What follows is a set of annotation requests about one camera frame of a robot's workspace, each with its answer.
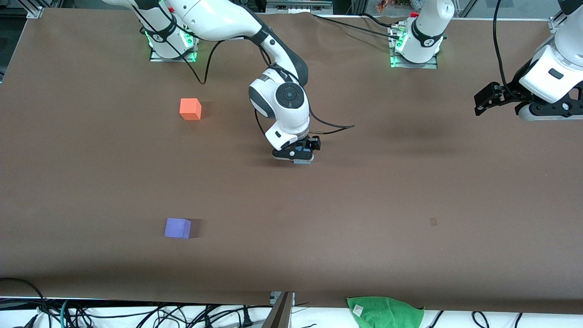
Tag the blue foam block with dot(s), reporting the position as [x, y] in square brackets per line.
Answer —
[304, 161]

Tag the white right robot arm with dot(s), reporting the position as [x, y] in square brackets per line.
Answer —
[218, 20]

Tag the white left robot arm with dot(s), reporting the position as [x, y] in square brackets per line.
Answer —
[423, 27]

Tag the orange foam block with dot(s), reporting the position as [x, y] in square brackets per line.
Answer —
[190, 109]

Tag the purple foam block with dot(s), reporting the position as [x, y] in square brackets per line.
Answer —
[176, 228]

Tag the brown table cover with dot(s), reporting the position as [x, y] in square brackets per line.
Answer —
[291, 205]

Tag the silver equipment box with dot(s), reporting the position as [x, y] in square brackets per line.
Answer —
[298, 5]

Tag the colourful toy pile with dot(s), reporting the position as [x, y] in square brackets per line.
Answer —
[385, 5]

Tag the green cloth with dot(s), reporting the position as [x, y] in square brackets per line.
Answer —
[385, 314]

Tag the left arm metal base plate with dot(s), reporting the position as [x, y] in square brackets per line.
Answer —
[432, 65]

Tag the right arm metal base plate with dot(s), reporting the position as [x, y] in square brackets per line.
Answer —
[182, 58]

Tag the metal post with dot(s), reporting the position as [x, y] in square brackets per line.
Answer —
[278, 316]

